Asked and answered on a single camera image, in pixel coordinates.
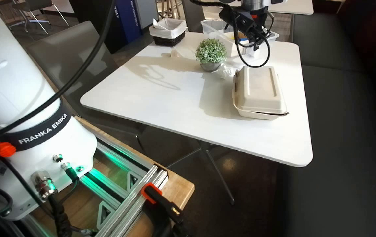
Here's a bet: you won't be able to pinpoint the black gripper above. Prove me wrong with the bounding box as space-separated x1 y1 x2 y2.
236 9 272 50

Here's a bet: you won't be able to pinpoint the beige clamshell takeout container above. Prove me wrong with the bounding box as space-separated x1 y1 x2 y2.
231 64 290 121

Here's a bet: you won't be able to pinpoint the crumpled clear plastic wrap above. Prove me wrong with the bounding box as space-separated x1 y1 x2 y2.
215 63 237 83

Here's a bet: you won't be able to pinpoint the small green potted plant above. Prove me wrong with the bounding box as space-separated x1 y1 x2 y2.
194 36 228 73

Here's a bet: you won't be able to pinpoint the thin black utensil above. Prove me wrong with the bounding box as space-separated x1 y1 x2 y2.
261 110 290 117

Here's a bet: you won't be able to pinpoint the black bin with white liner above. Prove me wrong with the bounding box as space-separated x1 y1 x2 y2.
147 17 187 47

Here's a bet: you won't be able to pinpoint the blue banner panel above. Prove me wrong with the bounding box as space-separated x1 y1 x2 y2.
110 0 143 44

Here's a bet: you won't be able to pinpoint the black couch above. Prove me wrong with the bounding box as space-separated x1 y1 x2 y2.
278 0 376 237

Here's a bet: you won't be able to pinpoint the metal table legs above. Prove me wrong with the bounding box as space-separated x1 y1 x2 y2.
165 142 237 208

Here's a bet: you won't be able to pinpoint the black cabinet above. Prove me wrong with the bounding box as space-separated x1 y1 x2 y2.
68 0 127 54

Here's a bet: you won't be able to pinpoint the wooden base board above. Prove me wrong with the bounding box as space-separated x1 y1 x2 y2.
34 115 195 237

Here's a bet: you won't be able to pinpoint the orange black clamp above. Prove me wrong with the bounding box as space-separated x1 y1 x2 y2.
139 181 189 237

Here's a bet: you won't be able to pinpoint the grey chair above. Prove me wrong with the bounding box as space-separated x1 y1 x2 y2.
28 19 114 97

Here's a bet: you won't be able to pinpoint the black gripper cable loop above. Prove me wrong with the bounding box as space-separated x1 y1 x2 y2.
232 17 272 69

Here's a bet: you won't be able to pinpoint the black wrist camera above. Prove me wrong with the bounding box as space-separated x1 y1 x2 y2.
218 4 243 26

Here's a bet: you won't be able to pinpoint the aluminium profile rail frame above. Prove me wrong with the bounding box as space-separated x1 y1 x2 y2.
77 142 169 237

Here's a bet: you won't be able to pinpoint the metal frame background chair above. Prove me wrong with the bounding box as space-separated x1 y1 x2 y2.
14 0 70 35

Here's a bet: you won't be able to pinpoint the thick black base cable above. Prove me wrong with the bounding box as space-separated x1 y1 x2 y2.
31 171 73 237

